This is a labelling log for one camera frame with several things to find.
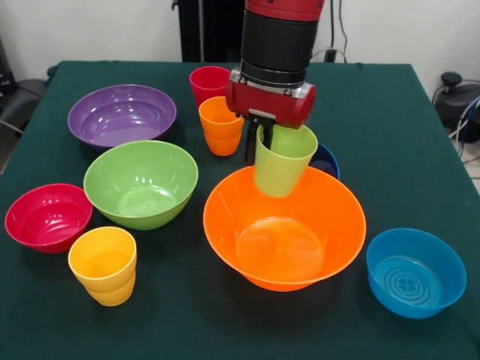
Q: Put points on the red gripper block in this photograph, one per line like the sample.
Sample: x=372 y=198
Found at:
x=270 y=105

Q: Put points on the light green cup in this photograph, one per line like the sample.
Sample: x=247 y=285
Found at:
x=281 y=172

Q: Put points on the large orange bowl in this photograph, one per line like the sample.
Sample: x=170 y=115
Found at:
x=225 y=225

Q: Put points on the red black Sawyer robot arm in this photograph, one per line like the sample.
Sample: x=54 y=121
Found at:
x=277 y=41

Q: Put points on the orange cup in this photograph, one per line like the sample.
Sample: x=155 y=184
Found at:
x=221 y=138

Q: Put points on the dark blue bowl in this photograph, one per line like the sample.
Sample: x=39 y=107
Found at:
x=330 y=161

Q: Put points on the red-pink cup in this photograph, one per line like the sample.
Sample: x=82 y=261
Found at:
x=206 y=84

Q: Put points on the light green bowl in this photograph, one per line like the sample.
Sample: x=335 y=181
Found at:
x=138 y=180

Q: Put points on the purple bowl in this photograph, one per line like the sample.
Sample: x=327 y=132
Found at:
x=120 y=116

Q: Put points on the dark green tablecloth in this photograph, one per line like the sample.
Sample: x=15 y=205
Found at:
x=187 y=330

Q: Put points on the yellow cup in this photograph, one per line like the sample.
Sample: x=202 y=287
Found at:
x=108 y=288

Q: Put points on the red-pink bowl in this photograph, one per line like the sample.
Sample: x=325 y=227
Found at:
x=48 y=217

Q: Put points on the light blue bowl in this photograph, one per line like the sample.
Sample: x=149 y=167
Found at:
x=453 y=270

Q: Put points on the black metal stand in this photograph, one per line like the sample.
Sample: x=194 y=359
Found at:
x=5 y=75

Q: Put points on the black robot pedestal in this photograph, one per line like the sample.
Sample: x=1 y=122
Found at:
x=210 y=30

